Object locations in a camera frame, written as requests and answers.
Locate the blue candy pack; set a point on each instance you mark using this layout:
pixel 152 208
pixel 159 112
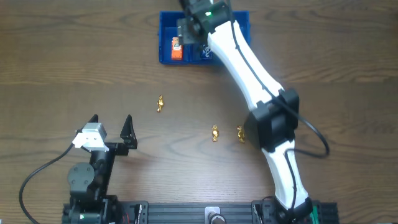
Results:
pixel 206 53

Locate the gold candy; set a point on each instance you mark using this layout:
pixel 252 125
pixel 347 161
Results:
pixel 214 133
pixel 160 104
pixel 240 134

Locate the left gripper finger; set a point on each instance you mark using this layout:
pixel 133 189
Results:
pixel 129 133
pixel 94 119

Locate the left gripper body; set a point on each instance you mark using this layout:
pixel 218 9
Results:
pixel 119 148

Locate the blue tray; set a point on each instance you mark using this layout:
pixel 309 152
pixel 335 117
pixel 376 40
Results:
pixel 168 21

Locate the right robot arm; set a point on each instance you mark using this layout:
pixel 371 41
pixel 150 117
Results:
pixel 242 68

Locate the orange candy box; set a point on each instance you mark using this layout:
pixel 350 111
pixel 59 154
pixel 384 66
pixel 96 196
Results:
pixel 176 53

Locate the mounting rail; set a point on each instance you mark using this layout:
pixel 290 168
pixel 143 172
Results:
pixel 180 213

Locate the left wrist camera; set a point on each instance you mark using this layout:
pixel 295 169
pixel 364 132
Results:
pixel 91 137

